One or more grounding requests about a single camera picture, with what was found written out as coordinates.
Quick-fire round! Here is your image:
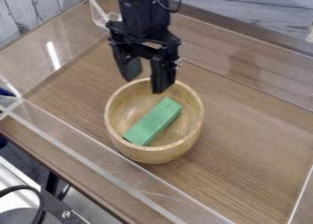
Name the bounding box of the clear acrylic corner bracket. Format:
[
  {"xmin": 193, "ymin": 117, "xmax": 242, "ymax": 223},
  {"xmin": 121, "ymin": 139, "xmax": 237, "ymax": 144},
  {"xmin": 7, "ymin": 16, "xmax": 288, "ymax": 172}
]
[{"xmin": 89, "ymin": 0, "xmax": 121, "ymax": 29}]

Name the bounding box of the clear acrylic tray wall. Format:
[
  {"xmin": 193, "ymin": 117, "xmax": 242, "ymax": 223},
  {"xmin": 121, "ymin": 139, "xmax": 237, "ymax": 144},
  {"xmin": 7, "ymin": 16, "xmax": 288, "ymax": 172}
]
[{"xmin": 0, "ymin": 79, "xmax": 233, "ymax": 224}]

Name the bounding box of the black cable loop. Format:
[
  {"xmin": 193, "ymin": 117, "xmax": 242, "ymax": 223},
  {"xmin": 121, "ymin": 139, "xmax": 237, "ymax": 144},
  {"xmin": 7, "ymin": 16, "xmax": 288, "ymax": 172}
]
[{"xmin": 0, "ymin": 185, "xmax": 46, "ymax": 224}]

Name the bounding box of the black metal base plate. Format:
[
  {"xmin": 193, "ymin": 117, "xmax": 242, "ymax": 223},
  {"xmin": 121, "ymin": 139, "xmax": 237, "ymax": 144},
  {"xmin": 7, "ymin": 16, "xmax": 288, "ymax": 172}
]
[{"xmin": 40, "ymin": 190, "xmax": 90, "ymax": 224}]

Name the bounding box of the black metal table leg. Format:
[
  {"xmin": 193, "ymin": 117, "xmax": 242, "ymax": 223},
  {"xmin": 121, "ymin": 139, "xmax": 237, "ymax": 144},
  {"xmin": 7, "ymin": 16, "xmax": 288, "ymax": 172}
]
[{"xmin": 45, "ymin": 172, "xmax": 60, "ymax": 196}]

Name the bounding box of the green rectangular block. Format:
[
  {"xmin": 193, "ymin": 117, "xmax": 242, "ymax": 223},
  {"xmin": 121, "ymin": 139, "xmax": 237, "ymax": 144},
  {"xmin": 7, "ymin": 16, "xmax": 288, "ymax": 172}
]
[{"xmin": 121, "ymin": 97, "xmax": 181, "ymax": 146}]

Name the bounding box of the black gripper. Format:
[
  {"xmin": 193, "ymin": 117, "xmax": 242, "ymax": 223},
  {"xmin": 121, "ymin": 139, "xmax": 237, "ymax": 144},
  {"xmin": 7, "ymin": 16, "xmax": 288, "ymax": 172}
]
[{"xmin": 106, "ymin": 0, "xmax": 180, "ymax": 94}]

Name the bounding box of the brown wooden bowl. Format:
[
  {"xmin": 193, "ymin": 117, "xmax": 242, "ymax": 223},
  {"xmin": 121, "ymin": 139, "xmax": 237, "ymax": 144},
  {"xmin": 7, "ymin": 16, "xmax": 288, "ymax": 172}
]
[{"xmin": 104, "ymin": 79, "xmax": 204, "ymax": 164}]

